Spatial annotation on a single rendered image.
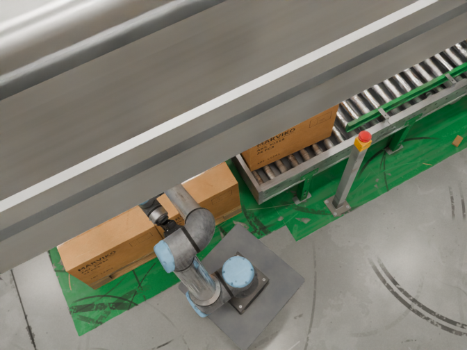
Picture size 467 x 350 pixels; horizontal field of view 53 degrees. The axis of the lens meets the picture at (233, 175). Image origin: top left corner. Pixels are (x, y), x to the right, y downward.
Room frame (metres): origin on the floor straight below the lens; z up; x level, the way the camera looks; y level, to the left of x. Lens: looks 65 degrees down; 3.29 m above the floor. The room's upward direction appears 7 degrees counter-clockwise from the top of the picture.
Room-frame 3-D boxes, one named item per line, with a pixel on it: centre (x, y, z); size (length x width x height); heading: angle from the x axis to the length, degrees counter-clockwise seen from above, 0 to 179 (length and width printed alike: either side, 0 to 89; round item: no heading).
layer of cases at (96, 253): (1.48, 0.72, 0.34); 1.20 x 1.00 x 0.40; 112
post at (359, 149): (1.20, -0.75, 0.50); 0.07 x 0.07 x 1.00; 22
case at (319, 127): (1.58, -0.33, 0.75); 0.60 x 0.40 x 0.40; 108
